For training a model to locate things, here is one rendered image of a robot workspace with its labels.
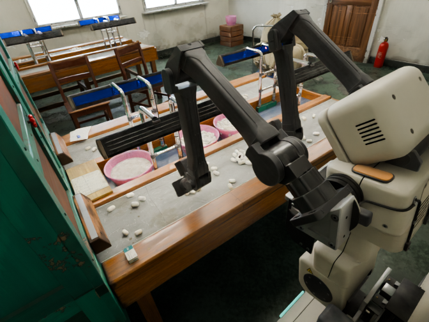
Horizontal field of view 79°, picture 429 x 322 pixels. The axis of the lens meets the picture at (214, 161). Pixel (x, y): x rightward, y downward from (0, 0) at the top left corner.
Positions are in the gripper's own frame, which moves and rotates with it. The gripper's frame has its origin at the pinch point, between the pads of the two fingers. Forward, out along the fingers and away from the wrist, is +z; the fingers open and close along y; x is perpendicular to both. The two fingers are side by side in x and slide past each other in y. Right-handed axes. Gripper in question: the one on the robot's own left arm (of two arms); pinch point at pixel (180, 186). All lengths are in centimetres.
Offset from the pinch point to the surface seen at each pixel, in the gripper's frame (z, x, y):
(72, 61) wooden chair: 188, -172, -5
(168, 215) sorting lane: 0.7, 9.1, 9.8
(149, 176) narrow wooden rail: 19.5, -10.6, 6.4
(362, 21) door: 148, -116, -465
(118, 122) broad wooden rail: 73, -57, -1
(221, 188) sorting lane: -0.1, 9.4, -17.9
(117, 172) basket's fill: 35.5, -20.6, 17.6
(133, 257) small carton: -12.4, 14.8, 29.8
